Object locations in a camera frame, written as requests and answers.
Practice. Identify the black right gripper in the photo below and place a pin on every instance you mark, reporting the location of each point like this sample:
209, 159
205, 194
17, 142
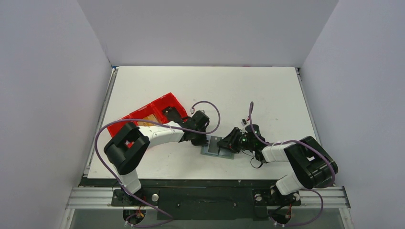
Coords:
232, 142

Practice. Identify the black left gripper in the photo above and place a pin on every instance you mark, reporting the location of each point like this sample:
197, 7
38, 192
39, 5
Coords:
200, 142

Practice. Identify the green leather card holder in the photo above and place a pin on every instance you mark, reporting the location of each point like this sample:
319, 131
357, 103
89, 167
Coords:
224, 153

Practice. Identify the grey card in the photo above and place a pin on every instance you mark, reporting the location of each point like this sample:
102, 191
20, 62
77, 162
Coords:
213, 148

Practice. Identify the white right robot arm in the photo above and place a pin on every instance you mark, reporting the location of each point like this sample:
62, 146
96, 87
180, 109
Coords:
311, 164

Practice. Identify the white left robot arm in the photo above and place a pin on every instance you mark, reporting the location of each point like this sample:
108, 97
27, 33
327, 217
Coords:
126, 149

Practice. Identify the black card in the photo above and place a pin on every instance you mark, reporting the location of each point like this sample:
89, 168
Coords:
172, 114

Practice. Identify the gold card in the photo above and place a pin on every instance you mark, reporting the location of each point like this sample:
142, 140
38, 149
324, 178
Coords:
150, 117

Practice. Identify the red right bin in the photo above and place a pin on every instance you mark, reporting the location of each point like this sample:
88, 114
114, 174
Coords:
165, 101

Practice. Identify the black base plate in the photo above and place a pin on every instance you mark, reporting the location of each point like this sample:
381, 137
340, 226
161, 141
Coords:
205, 199

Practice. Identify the aluminium frame rail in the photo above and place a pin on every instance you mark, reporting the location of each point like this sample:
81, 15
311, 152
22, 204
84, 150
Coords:
89, 205

